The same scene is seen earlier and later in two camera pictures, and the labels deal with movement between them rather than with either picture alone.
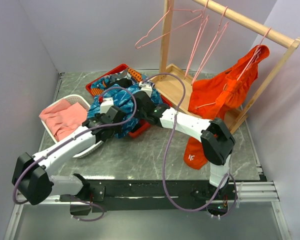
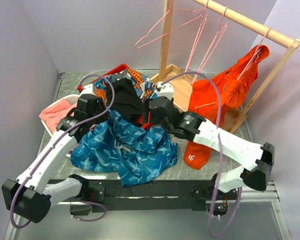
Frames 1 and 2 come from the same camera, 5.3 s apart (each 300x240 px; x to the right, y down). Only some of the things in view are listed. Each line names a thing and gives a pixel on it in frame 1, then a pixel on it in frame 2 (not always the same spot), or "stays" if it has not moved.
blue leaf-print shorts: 105,94 -> 115,144
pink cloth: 62,118 stays
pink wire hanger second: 196,45 stays
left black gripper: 99,116 -> 101,105
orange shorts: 212,92 stays
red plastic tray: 143,125 stays
